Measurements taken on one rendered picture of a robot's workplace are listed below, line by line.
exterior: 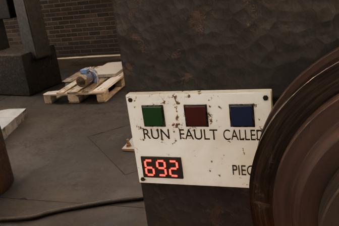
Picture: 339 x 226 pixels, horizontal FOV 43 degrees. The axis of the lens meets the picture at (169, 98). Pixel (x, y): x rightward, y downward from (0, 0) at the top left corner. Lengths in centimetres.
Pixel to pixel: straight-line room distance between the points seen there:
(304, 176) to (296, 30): 24
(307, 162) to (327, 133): 5
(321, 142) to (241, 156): 23
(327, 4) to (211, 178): 36
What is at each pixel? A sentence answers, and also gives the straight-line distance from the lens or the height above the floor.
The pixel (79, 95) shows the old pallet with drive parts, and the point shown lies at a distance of 519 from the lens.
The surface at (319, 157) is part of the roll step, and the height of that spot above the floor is 121.
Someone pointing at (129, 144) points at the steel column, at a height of 5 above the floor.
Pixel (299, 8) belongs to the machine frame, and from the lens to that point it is 71.
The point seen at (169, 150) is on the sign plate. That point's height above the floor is 113.
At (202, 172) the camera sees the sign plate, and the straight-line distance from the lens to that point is 81.
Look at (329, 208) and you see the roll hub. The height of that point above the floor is 117.
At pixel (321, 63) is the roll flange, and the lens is 64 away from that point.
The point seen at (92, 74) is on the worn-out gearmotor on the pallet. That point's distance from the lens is 533.
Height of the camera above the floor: 147
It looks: 18 degrees down
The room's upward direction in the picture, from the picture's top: 7 degrees counter-clockwise
